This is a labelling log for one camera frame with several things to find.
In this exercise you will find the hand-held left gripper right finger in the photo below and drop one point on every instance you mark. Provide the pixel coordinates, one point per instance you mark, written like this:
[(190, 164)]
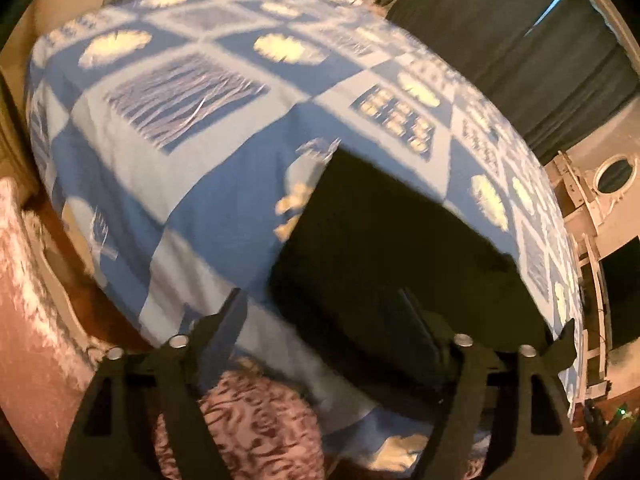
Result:
[(422, 330)]

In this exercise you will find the pink patterned garment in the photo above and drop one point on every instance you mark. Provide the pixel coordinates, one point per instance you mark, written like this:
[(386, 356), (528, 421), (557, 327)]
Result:
[(250, 430)]

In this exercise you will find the black pants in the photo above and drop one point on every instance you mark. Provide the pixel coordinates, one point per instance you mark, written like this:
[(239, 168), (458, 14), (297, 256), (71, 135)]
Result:
[(375, 240)]

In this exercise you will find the white vanity dresser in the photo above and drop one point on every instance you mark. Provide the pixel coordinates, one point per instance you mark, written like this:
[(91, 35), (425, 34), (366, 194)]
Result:
[(580, 210)]

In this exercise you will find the dark curtain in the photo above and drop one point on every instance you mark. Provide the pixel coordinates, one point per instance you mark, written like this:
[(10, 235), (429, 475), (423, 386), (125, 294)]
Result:
[(500, 35)]

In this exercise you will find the cream bed frame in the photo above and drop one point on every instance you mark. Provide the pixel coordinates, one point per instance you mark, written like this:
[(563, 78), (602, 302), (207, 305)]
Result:
[(55, 280)]

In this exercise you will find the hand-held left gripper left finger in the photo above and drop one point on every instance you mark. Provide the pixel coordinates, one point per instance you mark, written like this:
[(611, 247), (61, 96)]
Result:
[(229, 330)]

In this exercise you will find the blue patterned blanket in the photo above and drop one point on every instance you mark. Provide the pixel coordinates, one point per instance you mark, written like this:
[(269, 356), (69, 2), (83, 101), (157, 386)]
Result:
[(200, 200)]

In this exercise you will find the dark device with green light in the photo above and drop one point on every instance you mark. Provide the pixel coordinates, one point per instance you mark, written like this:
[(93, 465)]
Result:
[(600, 425)]

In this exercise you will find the pink shaggy rug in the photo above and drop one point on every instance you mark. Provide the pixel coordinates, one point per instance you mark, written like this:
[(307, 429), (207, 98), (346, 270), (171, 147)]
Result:
[(30, 335)]

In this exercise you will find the oval mirror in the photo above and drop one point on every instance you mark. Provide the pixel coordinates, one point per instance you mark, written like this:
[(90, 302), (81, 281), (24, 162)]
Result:
[(615, 175)]

